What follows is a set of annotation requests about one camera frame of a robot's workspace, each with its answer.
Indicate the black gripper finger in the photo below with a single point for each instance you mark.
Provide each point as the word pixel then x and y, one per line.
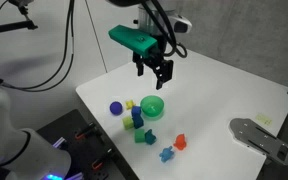
pixel 140 68
pixel 164 76

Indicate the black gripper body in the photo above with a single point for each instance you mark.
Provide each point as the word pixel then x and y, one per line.
pixel 162 50

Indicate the orange toy figure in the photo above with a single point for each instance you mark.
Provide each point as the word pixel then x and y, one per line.
pixel 180 141

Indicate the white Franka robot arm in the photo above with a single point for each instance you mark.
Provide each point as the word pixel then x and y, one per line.
pixel 17 150

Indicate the green plastic bowl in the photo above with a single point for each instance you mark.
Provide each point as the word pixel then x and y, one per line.
pixel 152 106

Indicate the yellow star toy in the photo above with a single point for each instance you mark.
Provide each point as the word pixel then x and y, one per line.
pixel 129 104

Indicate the dark blue block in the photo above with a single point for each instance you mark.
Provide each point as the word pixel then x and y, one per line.
pixel 138 122
pixel 136 111

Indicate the purple spiky ball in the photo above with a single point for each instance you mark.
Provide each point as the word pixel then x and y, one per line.
pixel 116 108

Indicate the lime green cube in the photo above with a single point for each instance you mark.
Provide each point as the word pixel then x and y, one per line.
pixel 128 123

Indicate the teal toy figure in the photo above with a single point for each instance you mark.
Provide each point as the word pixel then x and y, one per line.
pixel 150 137

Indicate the light blue toy figure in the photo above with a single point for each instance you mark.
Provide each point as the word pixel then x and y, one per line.
pixel 166 154

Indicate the orange black toggle clamp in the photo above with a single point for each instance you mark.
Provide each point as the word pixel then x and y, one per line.
pixel 100 160
pixel 84 132

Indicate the yellow sticky note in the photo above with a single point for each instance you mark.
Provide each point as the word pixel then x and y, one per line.
pixel 263 119

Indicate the grey metal mounting plate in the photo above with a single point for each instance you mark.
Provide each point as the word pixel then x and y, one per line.
pixel 260 140

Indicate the green wrist camera housing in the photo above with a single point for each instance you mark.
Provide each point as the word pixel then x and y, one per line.
pixel 130 38

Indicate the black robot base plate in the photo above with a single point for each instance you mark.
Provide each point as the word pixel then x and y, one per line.
pixel 84 151

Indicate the black camera tripod arm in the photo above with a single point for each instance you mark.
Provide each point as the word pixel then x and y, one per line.
pixel 4 27

